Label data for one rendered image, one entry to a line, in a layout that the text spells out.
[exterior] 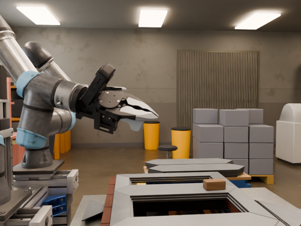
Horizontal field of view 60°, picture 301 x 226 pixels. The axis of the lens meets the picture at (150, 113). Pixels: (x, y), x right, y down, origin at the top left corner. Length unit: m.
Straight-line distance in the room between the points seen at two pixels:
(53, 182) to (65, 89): 0.83
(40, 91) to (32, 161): 0.78
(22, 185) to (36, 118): 0.81
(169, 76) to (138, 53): 1.16
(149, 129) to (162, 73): 1.75
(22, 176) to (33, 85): 0.83
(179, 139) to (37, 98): 5.31
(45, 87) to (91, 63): 7.18
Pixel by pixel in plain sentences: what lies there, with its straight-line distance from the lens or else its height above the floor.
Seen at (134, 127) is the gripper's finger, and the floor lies 1.31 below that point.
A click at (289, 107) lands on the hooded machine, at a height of 1.22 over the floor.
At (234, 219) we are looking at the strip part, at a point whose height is 0.85.
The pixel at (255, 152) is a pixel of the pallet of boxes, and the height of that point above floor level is 0.52.
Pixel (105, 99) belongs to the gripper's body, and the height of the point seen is 1.38.
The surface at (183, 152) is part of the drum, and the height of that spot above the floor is 0.20.
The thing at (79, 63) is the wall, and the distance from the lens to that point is 7.91.
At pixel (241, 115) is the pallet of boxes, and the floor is 1.13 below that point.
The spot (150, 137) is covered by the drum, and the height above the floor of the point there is 0.33.
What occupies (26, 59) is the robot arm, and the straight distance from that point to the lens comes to 0.91.
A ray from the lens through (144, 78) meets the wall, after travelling 7.75.
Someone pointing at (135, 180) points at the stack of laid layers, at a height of 0.83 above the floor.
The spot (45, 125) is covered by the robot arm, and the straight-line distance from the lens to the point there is 0.72.
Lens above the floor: 1.38
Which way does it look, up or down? 3 degrees down
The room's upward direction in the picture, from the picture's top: straight up
